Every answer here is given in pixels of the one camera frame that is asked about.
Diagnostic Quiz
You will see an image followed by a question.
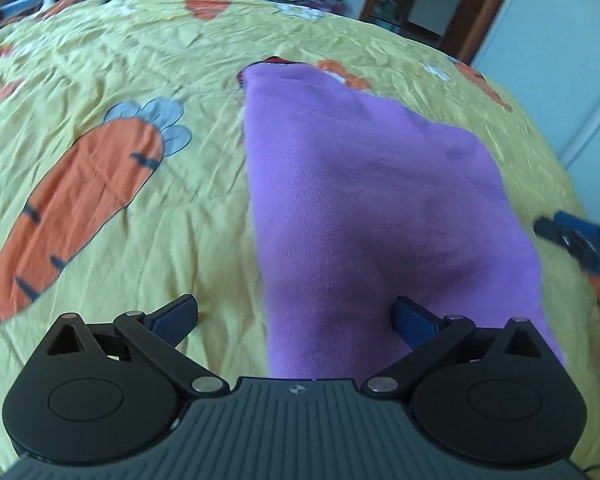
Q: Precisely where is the purple knit sweater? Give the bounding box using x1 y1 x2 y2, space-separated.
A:
239 62 552 380

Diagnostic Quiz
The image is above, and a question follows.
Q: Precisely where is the yellow carrot print bedspread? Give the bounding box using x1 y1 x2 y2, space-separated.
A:
0 0 600 479

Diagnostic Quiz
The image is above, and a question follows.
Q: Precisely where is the white wardrobe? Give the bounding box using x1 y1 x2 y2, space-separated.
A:
472 0 600 223

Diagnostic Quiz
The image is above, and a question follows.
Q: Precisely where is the brown wooden door frame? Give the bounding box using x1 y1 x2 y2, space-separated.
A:
360 0 504 65

